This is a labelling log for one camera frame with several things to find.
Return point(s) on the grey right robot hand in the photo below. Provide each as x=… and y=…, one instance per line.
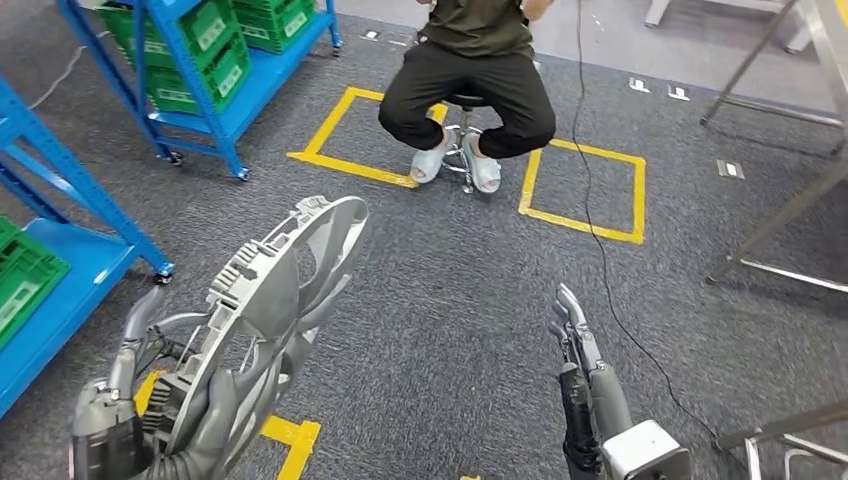
x=613, y=404

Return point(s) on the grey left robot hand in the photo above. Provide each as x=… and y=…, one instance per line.
x=106, y=424

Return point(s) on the silver plastic wheel hubcap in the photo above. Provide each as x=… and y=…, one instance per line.
x=258, y=298

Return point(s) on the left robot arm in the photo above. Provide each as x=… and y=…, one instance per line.
x=179, y=472

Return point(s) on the blue metal shelf rack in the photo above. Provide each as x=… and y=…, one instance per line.
x=278, y=66
x=79, y=278

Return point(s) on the green plastic crate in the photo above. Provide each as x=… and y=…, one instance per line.
x=26, y=285
x=272, y=23
x=179, y=86

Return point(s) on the yellow floor tape square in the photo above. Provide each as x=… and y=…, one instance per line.
x=295, y=437

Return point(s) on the metal floor outlet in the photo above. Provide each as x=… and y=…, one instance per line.
x=679, y=93
x=731, y=169
x=640, y=85
x=371, y=34

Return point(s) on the black round stool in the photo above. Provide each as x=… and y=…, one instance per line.
x=466, y=100

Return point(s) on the person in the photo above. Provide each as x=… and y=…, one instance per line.
x=464, y=73

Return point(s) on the white furniture base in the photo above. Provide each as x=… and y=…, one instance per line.
x=715, y=10

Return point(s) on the stainless steel table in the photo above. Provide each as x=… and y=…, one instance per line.
x=828, y=40

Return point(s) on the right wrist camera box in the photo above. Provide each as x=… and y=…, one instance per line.
x=642, y=454

